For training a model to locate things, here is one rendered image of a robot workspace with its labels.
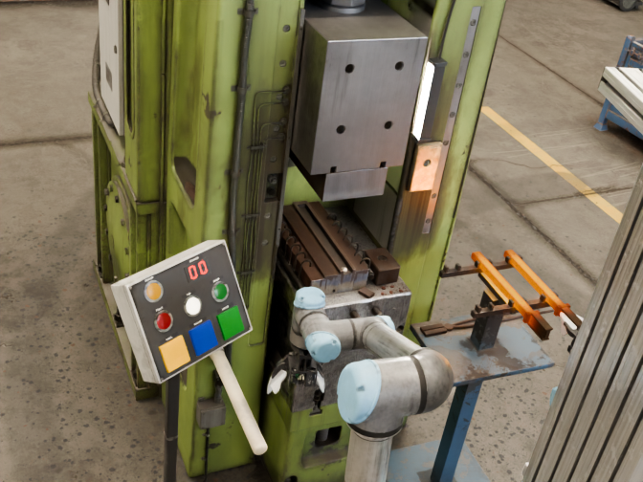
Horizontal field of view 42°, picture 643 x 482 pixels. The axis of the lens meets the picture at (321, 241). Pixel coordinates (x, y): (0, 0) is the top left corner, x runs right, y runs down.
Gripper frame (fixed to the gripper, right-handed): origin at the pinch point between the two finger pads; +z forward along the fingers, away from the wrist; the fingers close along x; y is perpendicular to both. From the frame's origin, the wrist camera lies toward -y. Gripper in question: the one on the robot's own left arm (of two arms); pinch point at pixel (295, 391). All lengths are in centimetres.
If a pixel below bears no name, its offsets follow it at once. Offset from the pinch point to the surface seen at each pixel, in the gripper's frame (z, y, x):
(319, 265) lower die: -6, -50, 14
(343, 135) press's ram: -55, -44, 13
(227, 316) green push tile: -9.7, -20.3, -17.6
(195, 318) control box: -12.3, -16.1, -26.6
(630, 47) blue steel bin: 29, -358, 286
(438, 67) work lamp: -69, -62, 44
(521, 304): -7, -28, 74
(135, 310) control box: -20.6, -9.6, -42.4
